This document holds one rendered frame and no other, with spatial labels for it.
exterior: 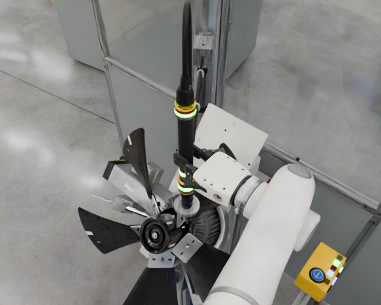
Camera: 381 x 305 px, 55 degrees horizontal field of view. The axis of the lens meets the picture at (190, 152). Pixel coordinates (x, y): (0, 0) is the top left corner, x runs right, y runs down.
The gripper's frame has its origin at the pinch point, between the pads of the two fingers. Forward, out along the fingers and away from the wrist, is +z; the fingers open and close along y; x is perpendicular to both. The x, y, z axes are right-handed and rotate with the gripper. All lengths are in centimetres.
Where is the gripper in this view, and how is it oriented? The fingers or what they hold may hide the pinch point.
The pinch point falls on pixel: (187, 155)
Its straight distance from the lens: 84.4
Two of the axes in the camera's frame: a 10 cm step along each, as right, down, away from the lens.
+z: -7.6, -4.8, 4.3
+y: 6.4, -5.7, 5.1
